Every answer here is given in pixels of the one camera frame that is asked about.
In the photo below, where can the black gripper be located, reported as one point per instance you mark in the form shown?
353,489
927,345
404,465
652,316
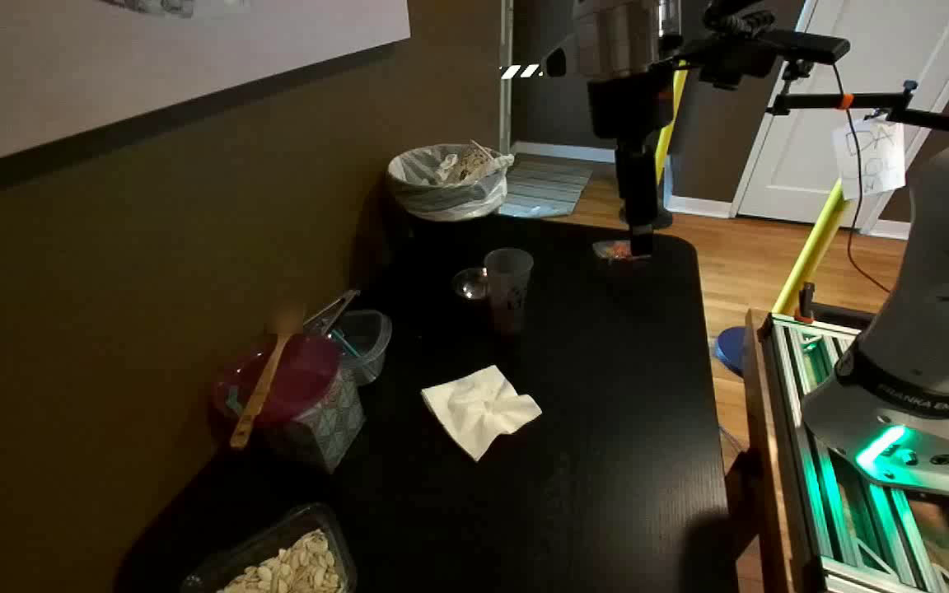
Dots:
632,106

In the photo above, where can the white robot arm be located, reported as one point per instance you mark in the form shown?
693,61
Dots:
884,405

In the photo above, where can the bin with grey liner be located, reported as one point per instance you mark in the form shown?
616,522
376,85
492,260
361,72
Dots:
436,202

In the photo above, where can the small colourful candy wrapper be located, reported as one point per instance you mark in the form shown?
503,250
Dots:
624,251

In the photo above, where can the grey floor mat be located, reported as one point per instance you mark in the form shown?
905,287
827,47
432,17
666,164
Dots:
546,188

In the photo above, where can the crumpled white paper trash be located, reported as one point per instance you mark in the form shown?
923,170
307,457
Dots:
463,164

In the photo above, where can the clear plastic cup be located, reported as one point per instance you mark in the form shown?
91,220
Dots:
509,275

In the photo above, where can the yellow stand pole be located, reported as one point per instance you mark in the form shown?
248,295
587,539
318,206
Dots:
805,264

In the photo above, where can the blue round object on floor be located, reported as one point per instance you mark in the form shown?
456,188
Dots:
732,348

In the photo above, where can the white crumpled napkin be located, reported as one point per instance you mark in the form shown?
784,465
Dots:
480,408

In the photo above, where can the small clear plastic container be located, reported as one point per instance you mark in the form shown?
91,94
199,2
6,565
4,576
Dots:
364,341

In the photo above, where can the wooden fork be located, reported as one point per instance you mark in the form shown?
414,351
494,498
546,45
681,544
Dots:
284,329

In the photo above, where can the patterned tissue box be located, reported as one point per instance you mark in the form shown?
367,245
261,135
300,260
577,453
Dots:
326,430

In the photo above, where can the black tray of popcorn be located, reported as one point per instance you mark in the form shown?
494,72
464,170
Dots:
305,553

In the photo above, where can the black camera on boom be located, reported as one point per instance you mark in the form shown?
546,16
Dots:
741,38

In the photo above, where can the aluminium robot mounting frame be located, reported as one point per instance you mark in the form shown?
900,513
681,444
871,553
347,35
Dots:
841,522

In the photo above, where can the white framed wall picture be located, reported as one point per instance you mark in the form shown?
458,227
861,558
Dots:
71,68

